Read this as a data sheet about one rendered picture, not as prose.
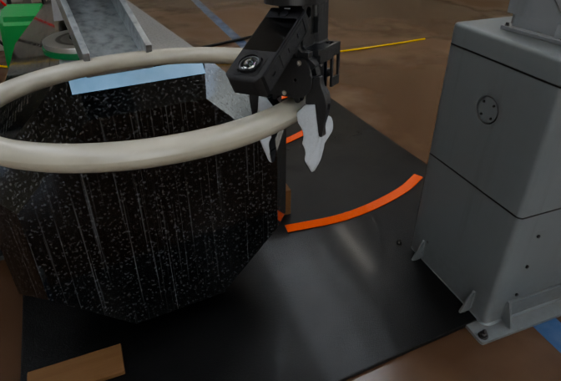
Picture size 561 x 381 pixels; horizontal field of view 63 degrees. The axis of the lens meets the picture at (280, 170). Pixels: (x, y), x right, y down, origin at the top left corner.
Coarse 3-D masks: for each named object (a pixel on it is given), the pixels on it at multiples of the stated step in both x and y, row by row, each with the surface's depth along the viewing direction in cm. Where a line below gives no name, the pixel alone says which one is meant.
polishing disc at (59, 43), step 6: (66, 30) 124; (48, 36) 119; (54, 36) 119; (60, 36) 119; (66, 36) 119; (42, 42) 115; (48, 42) 115; (54, 42) 115; (60, 42) 115; (66, 42) 115; (72, 42) 115; (48, 48) 112; (54, 48) 111; (60, 48) 110; (66, 48) 110; (72, 48) 110
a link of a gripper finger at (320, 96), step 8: (320, 80) 51; (312, 88) 52; (320, 88) 51; (312, 96) 52; (320, 96) 52; (328, 96) 52; (320, 104) 52; (328, 104) 53; (320, 112) 53; (328, 112) 53; (320, 120) 53; (320, 128) 54; (320, 136) 54
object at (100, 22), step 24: (72, 0) 101; (96, 0) 102; (120, 0) 95; (72, 24) 86; (96, 24) 95; (120, 24) 96; (96, 48) 89; (120, 48) 90; (144, 48) 85; (120, 72) 85
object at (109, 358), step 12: (108, 348) 134; (120, 348) 134; (72, 360) 130; (84, 360) 130; (96, 360) 130; (108, 360) 130; (120, 360) 130; (36, 372) 127; (48, 372) 127; (60, 372) 127; (72, 372) 127; (84, 372) 127; (96, 372) 127; (108, 372) 127; (120, 372) 127
